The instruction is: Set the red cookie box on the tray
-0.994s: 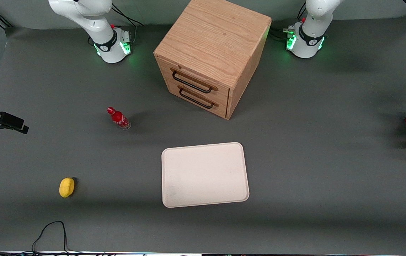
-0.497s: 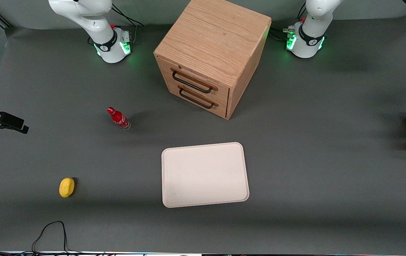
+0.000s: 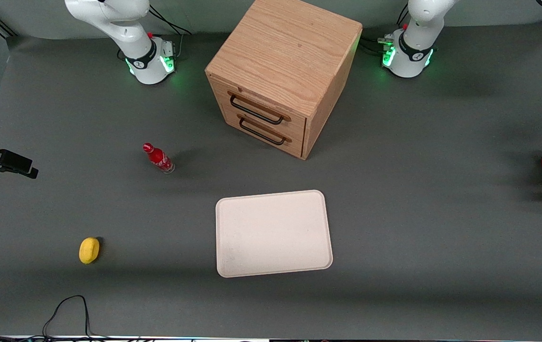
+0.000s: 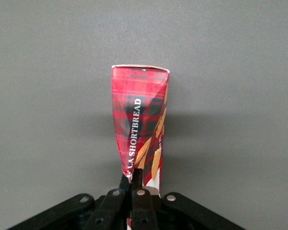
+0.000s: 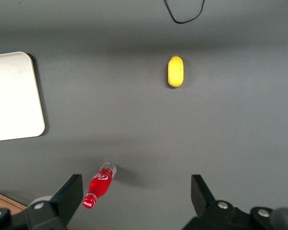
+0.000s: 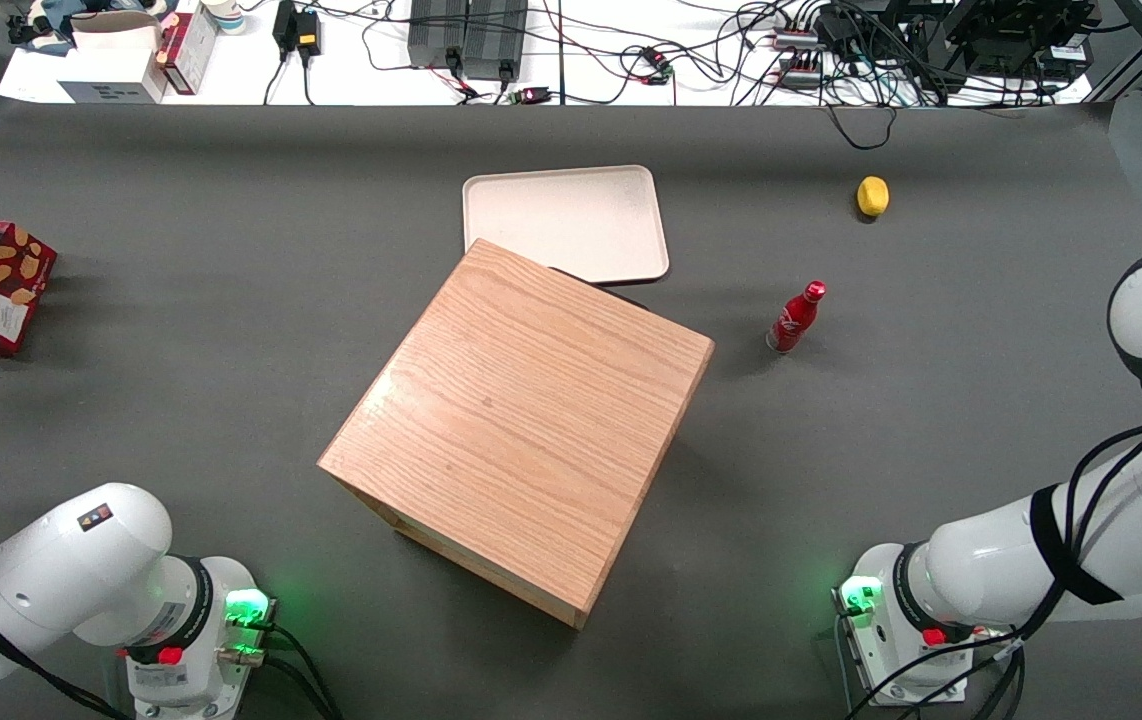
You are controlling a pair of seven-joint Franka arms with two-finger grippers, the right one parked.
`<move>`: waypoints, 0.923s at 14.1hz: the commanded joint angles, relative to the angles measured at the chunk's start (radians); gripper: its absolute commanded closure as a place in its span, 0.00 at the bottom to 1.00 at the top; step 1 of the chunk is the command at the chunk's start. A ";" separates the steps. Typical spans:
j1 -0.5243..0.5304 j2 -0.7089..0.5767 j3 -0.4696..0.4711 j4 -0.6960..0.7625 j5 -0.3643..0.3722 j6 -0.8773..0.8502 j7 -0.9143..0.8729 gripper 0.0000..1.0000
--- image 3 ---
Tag black right arm base cables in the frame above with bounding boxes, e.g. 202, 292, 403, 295
149, 5, 192, 58

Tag black left arm base cables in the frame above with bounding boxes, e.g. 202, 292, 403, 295
360, 9, 410, 57

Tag wooden drawer front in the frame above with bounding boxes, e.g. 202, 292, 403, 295
221, 107, 306, 158
210, 78, 307, 139

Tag black wire drawer handle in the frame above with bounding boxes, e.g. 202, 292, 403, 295
230, 94, 285, 125
239, 117, 287, 146

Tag red cola bottle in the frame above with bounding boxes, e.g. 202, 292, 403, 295
142, 142, 176, 174

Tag black looped table cable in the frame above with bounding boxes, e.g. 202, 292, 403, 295
42, 295, 92, 340

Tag wooden two-drawer cabinet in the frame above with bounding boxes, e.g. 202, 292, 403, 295
205, 0, 363, 161

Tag cream rectangular tray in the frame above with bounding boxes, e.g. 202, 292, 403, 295
215, 190, 334, 278

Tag black arm base cables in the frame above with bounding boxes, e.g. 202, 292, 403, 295
360, 9, 410, 57
149, 5, 192, 58

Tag yellow lemon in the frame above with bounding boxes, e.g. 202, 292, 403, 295
79, 237, 101, 265

